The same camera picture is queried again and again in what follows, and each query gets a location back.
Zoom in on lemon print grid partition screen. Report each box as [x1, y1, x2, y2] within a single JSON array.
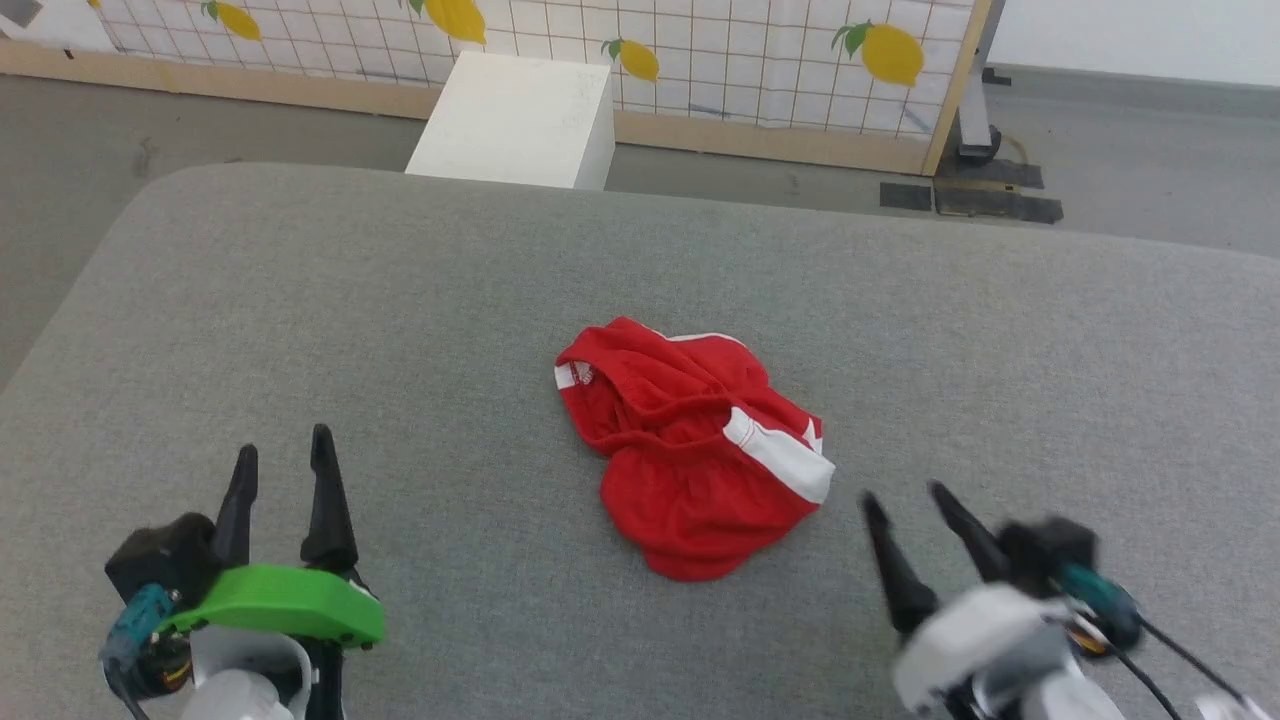
[[0, 0, 993, 177]]

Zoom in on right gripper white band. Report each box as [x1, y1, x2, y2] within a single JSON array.
[[862, 480, 1076, 716]]

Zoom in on grey metal stand post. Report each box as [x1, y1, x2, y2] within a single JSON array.
[[955, 0, 1006, 166]]

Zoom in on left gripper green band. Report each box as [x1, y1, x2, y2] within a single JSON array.
[[155, 424, 386, 651]]

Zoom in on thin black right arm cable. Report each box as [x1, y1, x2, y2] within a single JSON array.
[[1095, 615, 1261, 720]]

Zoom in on white rectangular box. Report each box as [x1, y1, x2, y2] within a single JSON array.
[[405, 51, 617, 191]]

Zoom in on grey fabric sofa cushion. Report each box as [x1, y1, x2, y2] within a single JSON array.
[[0, 163, 1280, 720]]

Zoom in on red shorts with white stripes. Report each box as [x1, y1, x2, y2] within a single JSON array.
[[554, 317, 837, 583]]

